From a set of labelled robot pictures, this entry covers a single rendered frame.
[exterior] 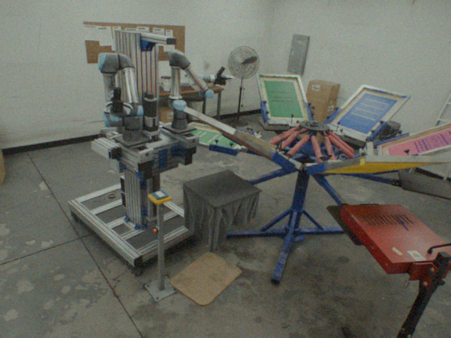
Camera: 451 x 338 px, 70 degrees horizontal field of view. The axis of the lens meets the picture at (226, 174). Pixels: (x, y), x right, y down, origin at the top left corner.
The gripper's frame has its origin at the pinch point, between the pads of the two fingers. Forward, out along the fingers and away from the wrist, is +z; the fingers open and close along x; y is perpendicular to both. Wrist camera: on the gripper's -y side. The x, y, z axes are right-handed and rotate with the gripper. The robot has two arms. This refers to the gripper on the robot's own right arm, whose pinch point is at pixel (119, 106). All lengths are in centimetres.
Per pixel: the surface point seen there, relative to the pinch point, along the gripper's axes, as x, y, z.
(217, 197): -77, 63, 1
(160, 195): -35, 66, -10
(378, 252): -134, 42, 100
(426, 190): -260, 37, 37
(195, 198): -63, 70, -10
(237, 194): -93, 60, 0
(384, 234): -147, 37, 91
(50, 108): 58, 113, -367
